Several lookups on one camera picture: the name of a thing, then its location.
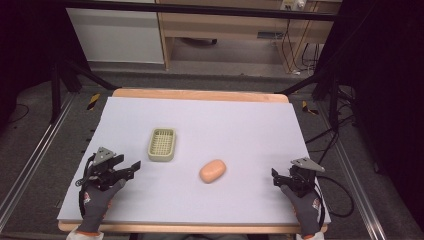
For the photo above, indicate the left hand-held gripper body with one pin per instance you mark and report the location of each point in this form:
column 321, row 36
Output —
column 101, row 173

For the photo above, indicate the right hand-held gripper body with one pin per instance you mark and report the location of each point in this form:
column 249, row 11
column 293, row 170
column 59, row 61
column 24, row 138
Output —
column 301, row 180

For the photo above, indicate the beige slatted soap dish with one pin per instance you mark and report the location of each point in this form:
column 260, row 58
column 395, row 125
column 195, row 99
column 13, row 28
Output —
column 162, row 145

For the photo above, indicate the orange bread roll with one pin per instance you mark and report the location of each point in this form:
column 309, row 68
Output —
column 212, row 171

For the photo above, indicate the person's right hand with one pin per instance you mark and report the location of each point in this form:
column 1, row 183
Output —
column 305, row 211

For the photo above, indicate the person's left hand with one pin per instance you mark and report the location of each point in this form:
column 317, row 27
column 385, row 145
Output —
column 98, row 206

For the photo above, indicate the yellow black hazard tape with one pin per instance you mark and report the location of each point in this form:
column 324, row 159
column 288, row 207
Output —
column 309, row 109
column 93, row 101

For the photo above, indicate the white table mat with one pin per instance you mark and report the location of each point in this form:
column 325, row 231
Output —
column 213, row 133

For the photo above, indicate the black metal stand leg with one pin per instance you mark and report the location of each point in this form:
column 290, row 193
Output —
column 328, row 90
column 66, row 83

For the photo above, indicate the white cabinet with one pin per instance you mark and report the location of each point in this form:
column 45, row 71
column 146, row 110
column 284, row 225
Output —
column 116, row 35

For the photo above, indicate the black curtain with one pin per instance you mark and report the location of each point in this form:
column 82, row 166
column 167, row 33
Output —
column 383, row 83
column 26, row 43

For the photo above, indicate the wooden desk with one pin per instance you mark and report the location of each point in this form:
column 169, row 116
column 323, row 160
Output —
column 226, row 26

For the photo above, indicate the white power strip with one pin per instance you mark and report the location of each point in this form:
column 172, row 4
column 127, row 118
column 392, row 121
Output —
column 293, row 4

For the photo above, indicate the aluminium floor rail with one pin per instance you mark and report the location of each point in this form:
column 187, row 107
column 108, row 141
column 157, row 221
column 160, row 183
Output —
column 353, row 180
column 33, row 160

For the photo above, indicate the black horizontal frame bar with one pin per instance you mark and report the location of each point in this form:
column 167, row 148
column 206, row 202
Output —
column 200, row 9

